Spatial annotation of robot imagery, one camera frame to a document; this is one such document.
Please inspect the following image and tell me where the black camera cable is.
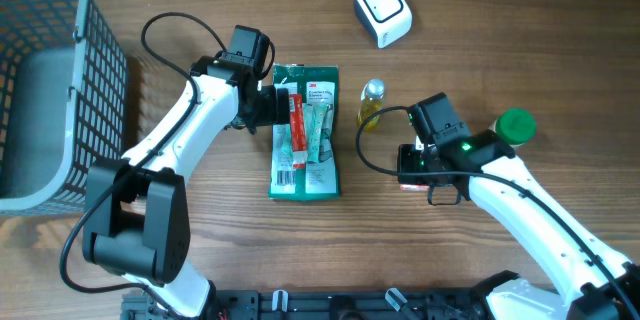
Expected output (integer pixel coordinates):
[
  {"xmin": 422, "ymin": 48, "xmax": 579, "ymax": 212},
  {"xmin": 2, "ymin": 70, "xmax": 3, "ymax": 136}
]
[
  {"xmin": 58, "ymin": 11, "xmax": 276, "ymax": 295},
  {"xmin": 355, "ymin": 105, "xmax": 636, "ymax": 320}
]

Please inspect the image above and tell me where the white barcode scanner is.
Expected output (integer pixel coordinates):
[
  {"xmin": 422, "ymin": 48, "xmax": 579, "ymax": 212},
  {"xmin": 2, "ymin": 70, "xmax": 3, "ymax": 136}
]
[{"xmin": 353, "ymin": 0, "xmax": 413, "ymax": 49}]

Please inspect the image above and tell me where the grey plastic mesh basket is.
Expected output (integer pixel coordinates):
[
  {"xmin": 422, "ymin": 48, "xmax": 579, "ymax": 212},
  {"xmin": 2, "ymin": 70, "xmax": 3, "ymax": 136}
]
[{"xmin": 1, "ymin": 0, "xmax": 128, "ymax": 216}]

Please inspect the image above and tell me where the yellow liquid clear bottle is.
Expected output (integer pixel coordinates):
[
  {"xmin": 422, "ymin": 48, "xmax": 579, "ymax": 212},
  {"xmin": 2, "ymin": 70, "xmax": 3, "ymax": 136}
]
[{"xmin": 357, "ymin": 79, "xmax": 386, "ymax": 126}]

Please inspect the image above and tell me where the right black camera cable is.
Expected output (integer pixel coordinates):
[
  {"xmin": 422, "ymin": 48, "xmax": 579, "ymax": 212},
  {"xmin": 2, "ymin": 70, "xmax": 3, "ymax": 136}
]
[{"xmin": 355, "ymin": 105, "xmax": 636, "ymax": 320}]

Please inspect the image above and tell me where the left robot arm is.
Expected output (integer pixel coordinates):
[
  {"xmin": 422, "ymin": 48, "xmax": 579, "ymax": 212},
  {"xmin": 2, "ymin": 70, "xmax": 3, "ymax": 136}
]
[{"xmin": 72, "ymin": 25, "xmax": 288, "ymax": 319}]

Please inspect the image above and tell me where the orange Kleenex tissue pack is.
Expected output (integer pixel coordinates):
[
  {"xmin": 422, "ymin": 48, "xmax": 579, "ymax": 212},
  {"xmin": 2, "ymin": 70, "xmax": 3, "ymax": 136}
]
[{"xmin": 400, "ymin": 184, "xmax": 430, "ymax": 192}]

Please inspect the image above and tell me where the pale green wipes packet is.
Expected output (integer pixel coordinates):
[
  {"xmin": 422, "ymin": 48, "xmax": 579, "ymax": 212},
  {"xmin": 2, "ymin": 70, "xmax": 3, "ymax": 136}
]
[{"xmin": 303, "ymin": 103, "xmax": 333, "ymax": 164}]

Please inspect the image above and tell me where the left black camera cable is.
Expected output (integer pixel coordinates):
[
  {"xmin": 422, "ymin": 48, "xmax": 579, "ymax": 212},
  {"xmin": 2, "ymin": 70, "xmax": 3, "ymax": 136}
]
[{"xmin": 58, "ymin": 11, "xmax": 276, "ymax": 295}]

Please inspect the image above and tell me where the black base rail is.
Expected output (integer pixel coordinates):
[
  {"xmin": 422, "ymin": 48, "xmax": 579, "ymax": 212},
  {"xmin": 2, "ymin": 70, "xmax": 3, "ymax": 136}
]
[{"xmin": 119, "ymin": 287, "xmax": 501, "ymax": 320}]

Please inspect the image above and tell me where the red sachet packet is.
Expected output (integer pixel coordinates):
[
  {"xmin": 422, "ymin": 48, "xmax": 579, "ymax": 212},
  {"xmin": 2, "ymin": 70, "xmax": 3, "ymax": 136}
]
[{"xmin": 289, "ymin": 94, "xmax": 308, "ymax": 169}]

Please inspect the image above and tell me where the green 3M gloves package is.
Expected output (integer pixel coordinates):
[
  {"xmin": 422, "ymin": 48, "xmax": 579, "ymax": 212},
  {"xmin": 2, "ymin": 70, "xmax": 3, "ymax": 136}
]
[{"xmin": 268, "ymin": 65, "xmax": 340, "ymax": 202}]

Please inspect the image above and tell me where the green lid white jar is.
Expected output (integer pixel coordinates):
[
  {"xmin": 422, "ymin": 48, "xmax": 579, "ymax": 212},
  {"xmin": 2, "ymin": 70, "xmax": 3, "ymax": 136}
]
[{"xmin": 489, "ymin": 108, "xmax": 537, "ymax": 149}]

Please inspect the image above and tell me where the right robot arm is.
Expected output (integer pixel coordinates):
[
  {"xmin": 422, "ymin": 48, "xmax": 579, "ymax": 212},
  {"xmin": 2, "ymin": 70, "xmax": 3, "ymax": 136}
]
[{"xmin": 398, "ymin": 93, "xmax": 639, "ymax": 319}]

